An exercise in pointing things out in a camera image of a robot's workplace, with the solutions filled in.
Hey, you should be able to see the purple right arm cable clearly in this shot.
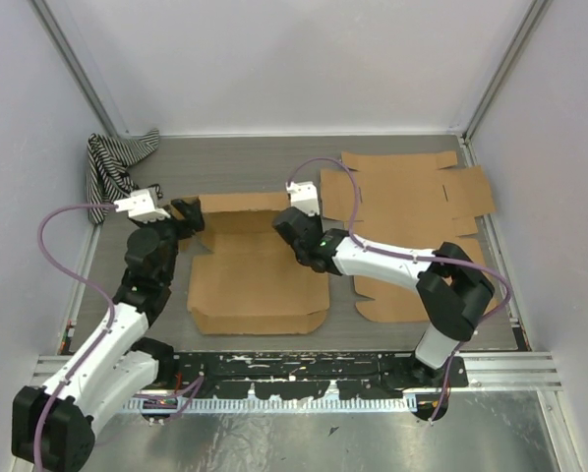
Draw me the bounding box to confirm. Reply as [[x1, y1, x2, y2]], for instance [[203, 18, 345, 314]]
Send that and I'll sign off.
[[291, 156, 514, 426]]

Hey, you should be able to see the brown cardboard box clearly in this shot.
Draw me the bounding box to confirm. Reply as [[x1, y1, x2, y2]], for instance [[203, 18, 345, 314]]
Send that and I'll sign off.
[[187, 192, 329, 335]]

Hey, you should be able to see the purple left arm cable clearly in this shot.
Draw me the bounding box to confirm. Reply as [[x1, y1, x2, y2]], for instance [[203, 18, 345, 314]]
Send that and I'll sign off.
[[31, 202, 206, 471]]

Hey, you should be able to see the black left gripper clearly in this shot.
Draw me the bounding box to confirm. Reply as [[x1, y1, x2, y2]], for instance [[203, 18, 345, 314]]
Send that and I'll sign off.
[[130, 199, 206, 282]]

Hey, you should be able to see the aluminium corner post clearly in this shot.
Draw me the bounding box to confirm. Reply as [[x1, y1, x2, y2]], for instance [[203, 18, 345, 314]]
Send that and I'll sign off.
[[461, 0, 553, 145], [29, 0, 132, 138]]

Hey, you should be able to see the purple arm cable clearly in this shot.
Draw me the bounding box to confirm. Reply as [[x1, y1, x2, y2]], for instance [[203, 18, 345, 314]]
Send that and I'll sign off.
[[291, 156, 514, 426], [31, 202, 206, 471]]

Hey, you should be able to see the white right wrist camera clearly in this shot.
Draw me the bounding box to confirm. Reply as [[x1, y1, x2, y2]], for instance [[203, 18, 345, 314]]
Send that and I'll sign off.
[[286, 181, 321, 216]]

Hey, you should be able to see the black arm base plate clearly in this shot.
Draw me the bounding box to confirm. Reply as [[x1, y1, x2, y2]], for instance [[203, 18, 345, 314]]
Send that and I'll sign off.
[[119, 351, 470, 400]]

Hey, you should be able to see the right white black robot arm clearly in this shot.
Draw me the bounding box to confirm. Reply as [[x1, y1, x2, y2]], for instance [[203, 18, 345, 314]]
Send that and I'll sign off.
[[272, 206, 495, 388]]

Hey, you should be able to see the left aluminium corner post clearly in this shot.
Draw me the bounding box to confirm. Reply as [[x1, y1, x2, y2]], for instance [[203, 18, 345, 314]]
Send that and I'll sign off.
[[29, 0, 132, 138]]

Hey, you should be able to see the black white striped cloth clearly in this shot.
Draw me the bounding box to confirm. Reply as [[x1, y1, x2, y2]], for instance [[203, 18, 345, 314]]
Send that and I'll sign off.
[[86, 129, 160, 225]]

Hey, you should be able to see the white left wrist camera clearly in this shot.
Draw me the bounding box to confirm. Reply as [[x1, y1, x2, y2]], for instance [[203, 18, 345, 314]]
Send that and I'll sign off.
[[113, 188, 171, 223]]

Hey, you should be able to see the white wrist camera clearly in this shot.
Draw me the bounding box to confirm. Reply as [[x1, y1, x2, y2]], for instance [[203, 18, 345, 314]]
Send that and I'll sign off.
[[286, 181, 321, 216], [113, 188, 171, 223]]

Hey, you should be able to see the aluminium front rail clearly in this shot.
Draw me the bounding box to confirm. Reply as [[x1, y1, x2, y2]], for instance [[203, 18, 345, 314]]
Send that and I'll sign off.
[[32, 351, 561, 400]]

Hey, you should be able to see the slotted grey cable duct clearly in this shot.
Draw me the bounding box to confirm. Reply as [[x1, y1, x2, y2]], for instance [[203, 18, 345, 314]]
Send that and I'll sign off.
[[121, 395, 418, 414]]

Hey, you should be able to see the right aluminium corner post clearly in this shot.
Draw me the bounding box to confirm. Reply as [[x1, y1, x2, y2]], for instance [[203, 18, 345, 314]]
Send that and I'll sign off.
[[461, 0, 553, 145]]

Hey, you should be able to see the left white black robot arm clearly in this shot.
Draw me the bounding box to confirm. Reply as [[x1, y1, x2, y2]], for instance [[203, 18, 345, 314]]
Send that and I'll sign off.
[[11, 190, 205, 471]]

